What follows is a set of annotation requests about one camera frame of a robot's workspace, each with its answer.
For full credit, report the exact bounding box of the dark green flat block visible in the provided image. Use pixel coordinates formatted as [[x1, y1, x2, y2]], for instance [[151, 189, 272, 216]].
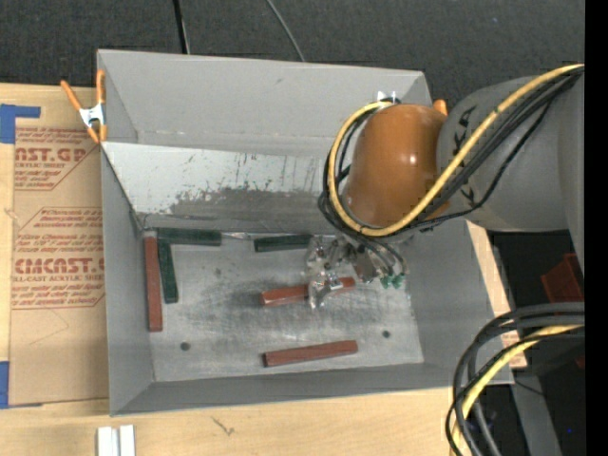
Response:
[[157, 238, 181, 305], [253, 233, 315, 254], [156, 227, 223, 248]]

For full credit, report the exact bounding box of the brown cardboard board red print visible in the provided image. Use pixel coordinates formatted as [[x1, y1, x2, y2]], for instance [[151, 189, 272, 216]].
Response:
[[0, 82, 111, 410]]

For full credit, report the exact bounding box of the grey metal bin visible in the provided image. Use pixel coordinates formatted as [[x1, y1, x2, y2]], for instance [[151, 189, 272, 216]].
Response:
[[96, 48, 517, 417]]

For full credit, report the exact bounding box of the red-brown flat block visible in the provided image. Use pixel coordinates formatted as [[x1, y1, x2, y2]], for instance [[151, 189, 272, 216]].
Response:
[[259, 275, 357, 308], [261, 339, 360, 369], [143, 236, 164, 333]]

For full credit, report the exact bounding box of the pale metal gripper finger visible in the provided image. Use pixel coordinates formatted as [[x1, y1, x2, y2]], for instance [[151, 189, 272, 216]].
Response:
[[307, 274, 345, 311], [305, 237, 344, 276]]

